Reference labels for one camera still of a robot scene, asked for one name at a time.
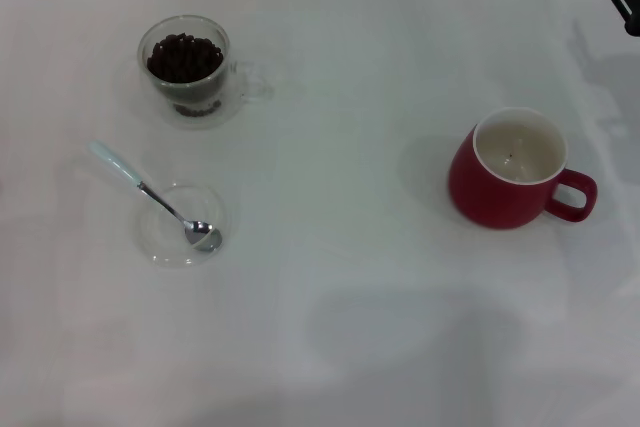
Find clear glass saucer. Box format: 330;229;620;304
138;184;227;268

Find dark roasted coffee beans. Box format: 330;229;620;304
146;32;225;84

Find red mug white inside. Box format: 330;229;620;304
447;106;599;230

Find spoon with white handle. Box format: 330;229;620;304
88;140;222;252

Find clear double-wall glass cup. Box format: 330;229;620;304
137;15;274;129

